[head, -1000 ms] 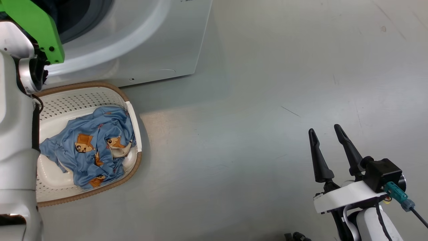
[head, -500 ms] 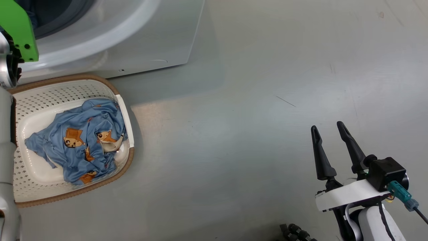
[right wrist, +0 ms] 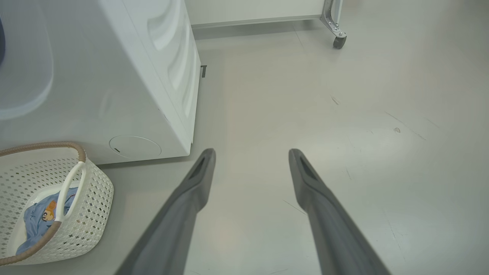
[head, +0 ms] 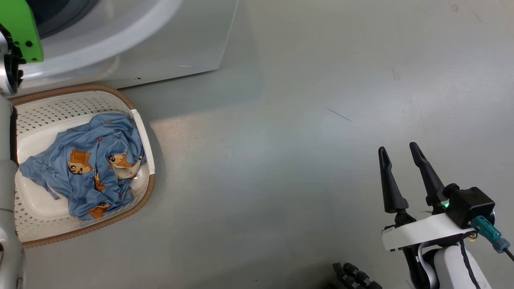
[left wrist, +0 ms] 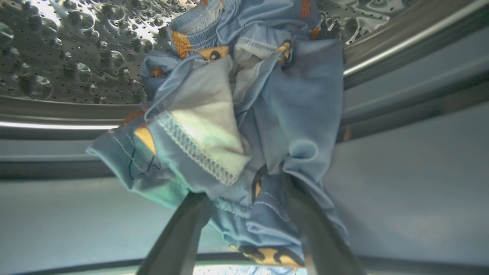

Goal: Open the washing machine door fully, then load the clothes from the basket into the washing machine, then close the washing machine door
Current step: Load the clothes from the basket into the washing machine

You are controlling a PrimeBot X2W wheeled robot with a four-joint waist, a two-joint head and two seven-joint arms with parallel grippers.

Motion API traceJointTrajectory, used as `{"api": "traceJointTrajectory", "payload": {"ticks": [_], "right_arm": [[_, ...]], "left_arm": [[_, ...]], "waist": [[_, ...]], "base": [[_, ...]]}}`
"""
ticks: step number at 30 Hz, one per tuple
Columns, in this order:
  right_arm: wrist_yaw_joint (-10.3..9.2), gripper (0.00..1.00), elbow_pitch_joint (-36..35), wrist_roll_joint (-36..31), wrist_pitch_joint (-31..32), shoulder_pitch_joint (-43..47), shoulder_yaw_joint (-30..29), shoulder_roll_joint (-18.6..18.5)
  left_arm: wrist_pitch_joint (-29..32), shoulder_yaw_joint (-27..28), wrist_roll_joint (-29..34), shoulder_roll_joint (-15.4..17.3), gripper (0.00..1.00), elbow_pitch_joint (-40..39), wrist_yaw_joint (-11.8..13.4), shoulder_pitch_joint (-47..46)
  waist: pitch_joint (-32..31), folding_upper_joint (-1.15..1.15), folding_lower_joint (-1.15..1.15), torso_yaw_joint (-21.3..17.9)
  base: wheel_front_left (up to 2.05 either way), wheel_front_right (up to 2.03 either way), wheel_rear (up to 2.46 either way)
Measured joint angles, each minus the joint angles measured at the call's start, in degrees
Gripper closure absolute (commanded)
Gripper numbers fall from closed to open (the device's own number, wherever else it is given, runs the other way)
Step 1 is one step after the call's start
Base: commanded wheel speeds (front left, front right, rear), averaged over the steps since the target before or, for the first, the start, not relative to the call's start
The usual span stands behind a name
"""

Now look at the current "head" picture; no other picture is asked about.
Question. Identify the blue cartoon print garment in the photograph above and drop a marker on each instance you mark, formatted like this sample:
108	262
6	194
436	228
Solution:
88	176

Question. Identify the white basket with brown rim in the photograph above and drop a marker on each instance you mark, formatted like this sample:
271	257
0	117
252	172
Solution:
60	104

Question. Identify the black ribbed robot part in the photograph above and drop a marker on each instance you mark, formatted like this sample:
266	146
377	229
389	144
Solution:
353	277

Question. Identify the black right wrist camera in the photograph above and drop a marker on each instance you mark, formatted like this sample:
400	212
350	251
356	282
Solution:
470	204

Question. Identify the beige fabric garment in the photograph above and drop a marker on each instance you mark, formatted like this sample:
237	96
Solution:
126	170

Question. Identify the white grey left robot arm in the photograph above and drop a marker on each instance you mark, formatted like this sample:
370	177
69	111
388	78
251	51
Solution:
8	180

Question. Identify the white front-load washing machine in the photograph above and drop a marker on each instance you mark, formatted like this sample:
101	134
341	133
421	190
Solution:
160	40

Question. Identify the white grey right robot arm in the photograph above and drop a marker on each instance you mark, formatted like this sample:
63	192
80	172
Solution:
449	269

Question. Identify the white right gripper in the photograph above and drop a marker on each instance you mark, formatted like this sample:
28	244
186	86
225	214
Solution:
421	233

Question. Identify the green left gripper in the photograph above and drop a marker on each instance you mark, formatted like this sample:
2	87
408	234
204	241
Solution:
20	28

